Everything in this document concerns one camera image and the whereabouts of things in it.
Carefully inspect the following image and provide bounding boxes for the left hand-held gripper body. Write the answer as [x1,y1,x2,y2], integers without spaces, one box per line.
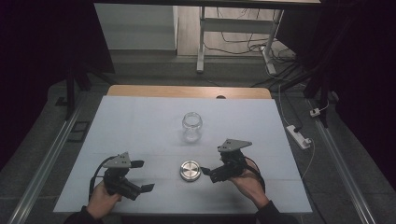
[102,151,142,202]

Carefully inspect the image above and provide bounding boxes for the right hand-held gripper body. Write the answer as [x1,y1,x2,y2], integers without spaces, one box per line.
[217,138,253,179]

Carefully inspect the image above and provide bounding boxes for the round silver metal lid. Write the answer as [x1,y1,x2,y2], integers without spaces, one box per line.
[179,160,203,183]

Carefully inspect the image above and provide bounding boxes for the clear glass jar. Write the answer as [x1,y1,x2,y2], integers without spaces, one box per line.
[181,111,204,144]

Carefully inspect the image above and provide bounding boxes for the person's left hand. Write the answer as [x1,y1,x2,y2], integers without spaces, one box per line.
[85,180,123,220]

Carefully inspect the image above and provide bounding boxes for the person's right hand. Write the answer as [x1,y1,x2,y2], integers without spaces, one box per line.
[228,167,271,210]

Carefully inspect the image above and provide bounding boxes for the white table cover sheet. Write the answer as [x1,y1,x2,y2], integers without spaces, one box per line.
[53,94,313,216]

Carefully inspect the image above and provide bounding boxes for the white power strip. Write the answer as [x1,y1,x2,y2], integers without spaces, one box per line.
[286,124,313,150]

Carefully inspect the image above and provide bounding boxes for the wooden table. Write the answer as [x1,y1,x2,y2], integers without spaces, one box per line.
[106,84,273,101]

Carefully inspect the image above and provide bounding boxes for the black metal stand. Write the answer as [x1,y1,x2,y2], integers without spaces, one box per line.
[64,59,110,121]
[279,66,331,129]

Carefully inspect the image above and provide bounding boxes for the dark curtain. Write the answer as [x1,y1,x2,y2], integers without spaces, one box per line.
[276,0,396,190]
[0,0,116,171]

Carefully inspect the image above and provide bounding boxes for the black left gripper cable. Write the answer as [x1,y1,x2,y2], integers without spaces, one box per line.
[89,155,117,202]

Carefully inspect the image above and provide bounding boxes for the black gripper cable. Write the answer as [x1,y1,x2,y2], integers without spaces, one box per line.
[89,155,117,202]
[244,156,266,194]

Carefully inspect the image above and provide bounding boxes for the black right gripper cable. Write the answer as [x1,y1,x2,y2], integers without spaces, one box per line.
[244,156,266,194]

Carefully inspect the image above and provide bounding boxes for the thin white cable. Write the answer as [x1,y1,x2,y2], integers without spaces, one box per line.
[277,83,331,181]

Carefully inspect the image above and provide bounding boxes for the metal floor rail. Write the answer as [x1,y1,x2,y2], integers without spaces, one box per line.
[306,98,378,224]
[6,99,87,224]

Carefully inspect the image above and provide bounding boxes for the black cables on floor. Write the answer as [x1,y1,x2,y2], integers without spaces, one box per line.
[204,7,307,90]

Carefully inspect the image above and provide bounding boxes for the white metal desk frame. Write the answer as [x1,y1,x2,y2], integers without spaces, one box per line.
[195,6,285,77]

